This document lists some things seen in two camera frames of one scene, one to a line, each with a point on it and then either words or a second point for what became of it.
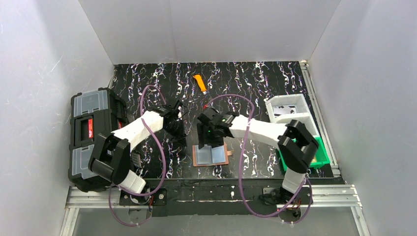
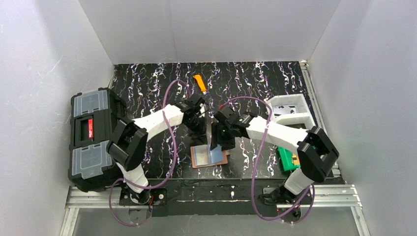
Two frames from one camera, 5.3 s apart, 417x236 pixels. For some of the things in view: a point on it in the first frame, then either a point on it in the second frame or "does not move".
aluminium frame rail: [341, 198] does not move
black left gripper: [177, 131] to [198, 124]
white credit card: [287, 109] does not move
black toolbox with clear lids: [93, 113] does not move
